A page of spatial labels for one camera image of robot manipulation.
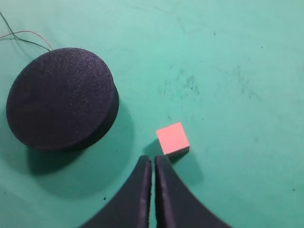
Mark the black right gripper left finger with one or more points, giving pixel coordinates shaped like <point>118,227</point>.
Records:
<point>130,207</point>

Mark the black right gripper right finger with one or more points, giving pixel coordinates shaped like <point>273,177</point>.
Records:
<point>175,205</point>

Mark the pink cube block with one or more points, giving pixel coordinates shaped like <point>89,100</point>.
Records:
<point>173,140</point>

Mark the black round turntable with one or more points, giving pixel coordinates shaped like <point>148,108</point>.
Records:
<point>61,99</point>

